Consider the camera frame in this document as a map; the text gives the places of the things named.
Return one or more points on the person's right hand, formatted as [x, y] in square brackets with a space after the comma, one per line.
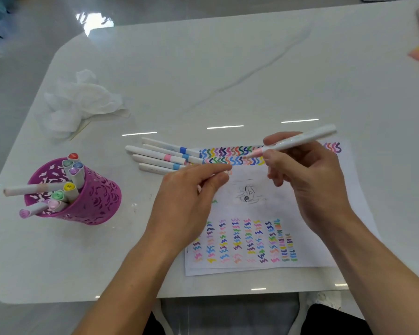
[317, 191]

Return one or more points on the person's left hand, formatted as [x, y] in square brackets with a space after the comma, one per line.
[185, 205]

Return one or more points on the teal banded white marker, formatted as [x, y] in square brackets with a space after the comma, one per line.
[150, 168]

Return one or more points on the pale blue banded white marker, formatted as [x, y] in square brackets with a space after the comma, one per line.
[150, 160]

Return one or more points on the salmon banded white marker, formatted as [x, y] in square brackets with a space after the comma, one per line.
[317, 134]

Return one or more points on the sky blue banded white marker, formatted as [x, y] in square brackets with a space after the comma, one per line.
[160, 150]

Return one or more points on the royal blue banded white marker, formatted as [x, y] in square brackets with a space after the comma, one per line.
[160, 143]

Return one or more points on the pink perforated pen holder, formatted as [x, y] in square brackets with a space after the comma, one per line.
[97, 202]

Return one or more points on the purple banded white marker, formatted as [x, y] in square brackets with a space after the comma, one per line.
[77, 177]

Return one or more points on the yellow banded white marker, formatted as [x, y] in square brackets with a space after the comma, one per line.
[70, 187]

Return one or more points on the red banded white marker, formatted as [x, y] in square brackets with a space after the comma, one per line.
[73, 156]

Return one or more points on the grey green banded white marker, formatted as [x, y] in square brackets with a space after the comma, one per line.
[67, 163]

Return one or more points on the light green banded white marker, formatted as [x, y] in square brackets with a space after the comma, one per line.
[58, 195]

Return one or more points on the lilac banded white marker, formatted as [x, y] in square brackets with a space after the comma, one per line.
[28, 212]

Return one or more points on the peach banded white marker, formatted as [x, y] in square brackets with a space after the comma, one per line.
[21, 189]

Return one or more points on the person's left forearm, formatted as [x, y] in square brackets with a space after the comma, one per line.
[125, 296]

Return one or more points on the person's right forearm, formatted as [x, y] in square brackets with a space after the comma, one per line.
[380, 286]

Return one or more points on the person's right white shoe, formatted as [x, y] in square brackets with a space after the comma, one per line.
[323, 300]

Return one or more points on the black trousers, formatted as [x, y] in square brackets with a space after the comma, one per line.
[335, 322]

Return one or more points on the crumpled white tissue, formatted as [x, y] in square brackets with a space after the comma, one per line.
[80, 97]

